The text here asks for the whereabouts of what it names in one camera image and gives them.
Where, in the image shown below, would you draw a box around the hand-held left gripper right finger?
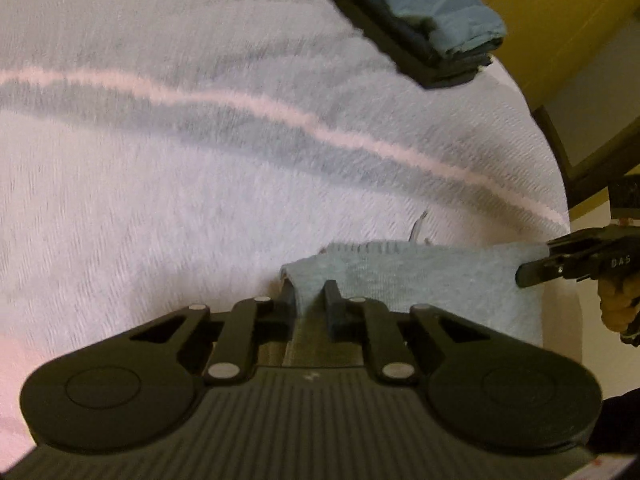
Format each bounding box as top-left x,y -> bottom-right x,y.
322,280 -> 496,386

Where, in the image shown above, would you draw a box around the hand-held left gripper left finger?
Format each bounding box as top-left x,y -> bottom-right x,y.
129,280 -> 301,386

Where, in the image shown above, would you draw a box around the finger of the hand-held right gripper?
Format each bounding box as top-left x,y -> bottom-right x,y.
546,227 -> 613,255
515,249 -> 603,289

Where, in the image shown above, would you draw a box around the light blue sweatpants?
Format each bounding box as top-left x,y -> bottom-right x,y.
260,210 -> 548,367

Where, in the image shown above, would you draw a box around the person's right hand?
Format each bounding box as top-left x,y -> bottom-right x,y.
597,274 -> 640,348

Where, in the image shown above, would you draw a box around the pink and lavender bedspread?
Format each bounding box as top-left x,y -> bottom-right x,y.
0,0 -> 583,461

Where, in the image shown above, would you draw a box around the yellow wardrobe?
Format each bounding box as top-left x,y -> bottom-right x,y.
467,0 -> 640,111

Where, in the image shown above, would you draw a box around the folded black garment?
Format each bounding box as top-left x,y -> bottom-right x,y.
324,0 -> 493,91

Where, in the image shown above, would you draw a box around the folded blue garment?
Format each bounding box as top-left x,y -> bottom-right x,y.
342,0 -> 508,61

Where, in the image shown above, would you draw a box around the dark brown frame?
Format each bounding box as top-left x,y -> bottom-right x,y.
531,102 -> 640,208

